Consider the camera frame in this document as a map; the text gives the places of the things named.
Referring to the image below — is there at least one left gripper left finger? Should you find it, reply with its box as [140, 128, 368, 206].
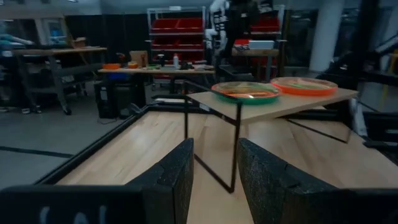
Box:
[126, 138, 195, 224]

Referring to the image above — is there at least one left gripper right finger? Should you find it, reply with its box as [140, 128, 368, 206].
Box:
[236, 138, 343, 224]

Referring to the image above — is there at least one pink translucent plastic plate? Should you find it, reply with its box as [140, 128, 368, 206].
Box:
[269, 77, 339, 96]

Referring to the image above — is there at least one orange translucent plastic plate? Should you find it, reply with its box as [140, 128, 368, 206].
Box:
[269, 77, 339, 96]
[211, 81, 283, 99]

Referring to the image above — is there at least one wooden tray board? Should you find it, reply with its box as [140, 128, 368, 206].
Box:
[183, 79, 360, 194]

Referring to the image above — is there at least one black computer tower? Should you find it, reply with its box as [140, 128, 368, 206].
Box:
[94, 81, 116, 119]

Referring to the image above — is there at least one cluttered wooden table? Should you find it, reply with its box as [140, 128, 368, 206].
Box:
[98, 64, 216, 108]

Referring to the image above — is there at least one brown cardboard box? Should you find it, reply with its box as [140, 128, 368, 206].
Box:
[129, 50, 149, 68]

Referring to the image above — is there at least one small wooden table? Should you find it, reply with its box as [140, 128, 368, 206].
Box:
[231, 47, 280, 82]

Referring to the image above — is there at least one white flat box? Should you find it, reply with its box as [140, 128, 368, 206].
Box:
[248, 40, 276, 50]

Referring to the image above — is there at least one rack with red bins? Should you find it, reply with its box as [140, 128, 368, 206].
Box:
[146, 6, 206, 65]
[247, 4, 285, 37]

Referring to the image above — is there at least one white round pillar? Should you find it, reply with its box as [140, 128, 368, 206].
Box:
[308, 0, 345, 73]

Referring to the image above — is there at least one white humanoid robot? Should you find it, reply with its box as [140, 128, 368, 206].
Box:
[204, 0, 231, 55]

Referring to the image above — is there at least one wooden workbench on wheels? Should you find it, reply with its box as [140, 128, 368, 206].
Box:
[11, 45, 108, 116]

